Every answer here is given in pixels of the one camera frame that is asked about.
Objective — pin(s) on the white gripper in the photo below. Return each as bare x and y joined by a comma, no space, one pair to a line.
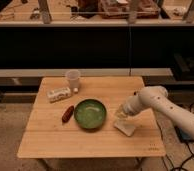
130,107

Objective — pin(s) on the white sponge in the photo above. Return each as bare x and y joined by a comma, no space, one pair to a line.
125,127

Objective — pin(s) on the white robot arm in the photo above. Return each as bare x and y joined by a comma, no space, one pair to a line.
156,97

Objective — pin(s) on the green ceramic bowl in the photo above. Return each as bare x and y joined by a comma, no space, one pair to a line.
90,114

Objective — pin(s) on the wooden folding table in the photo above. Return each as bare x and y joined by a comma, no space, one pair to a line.
46,136

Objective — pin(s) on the brown sausage toy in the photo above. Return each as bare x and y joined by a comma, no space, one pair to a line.
67,114

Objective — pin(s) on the translucent plastic cup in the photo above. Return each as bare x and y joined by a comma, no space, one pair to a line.
73,78

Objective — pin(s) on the white rectangular packet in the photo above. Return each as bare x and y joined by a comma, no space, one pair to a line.
58,94

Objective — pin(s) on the grey metal shelf rail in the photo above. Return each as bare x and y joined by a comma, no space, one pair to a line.
30,77

